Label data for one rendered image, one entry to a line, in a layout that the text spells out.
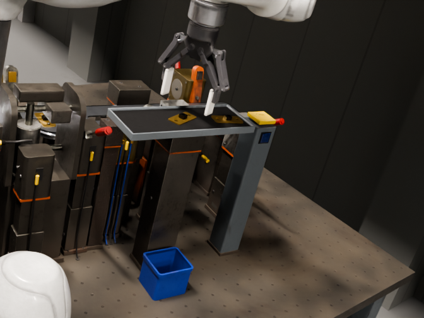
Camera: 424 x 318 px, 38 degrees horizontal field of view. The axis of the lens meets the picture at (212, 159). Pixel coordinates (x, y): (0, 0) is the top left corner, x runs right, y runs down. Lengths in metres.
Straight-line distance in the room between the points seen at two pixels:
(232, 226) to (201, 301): 0.27
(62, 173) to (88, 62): 3.17
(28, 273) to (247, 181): 0.85
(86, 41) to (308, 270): 3.18
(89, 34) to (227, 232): 3.08
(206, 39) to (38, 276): 0.69
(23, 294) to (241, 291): 0.85
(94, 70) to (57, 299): 3.77
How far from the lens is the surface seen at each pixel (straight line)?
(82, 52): 4.81
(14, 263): 1.12
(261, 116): 1.73
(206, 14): 1.44
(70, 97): 1.56
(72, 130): 1.56
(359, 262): 2.12
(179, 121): 1.55
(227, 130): 1.58
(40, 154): 1.46
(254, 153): 1.73
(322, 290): 1.92
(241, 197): 1.80
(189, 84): 2.15
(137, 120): 1.52
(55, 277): 1.11
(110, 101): 2.08
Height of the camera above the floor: 1.79
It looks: 26 degrees down
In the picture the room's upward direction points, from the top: 15 degrees clockwise
